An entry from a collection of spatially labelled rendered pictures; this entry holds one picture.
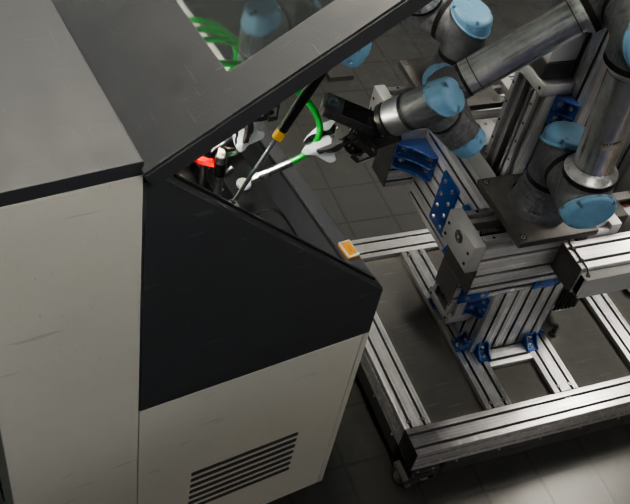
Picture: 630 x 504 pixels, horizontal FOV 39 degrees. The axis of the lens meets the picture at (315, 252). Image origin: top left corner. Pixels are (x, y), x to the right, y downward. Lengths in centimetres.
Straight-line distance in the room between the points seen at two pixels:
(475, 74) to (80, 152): 84
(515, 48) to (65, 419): 116
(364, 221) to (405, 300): 62
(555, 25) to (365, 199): 192
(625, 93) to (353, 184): 202
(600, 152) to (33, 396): 121
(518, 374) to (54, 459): 156
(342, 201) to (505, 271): 144
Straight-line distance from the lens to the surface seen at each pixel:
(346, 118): 178
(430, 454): 270
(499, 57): 187
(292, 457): 251
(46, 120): 149
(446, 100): 171
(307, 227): 221
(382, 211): 362
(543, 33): 187
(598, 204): 199
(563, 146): 207
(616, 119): 188
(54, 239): 147
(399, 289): 306
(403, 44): 460
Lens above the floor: 244
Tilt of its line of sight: 46 degrees down
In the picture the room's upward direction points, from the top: 13 degrees clockwise
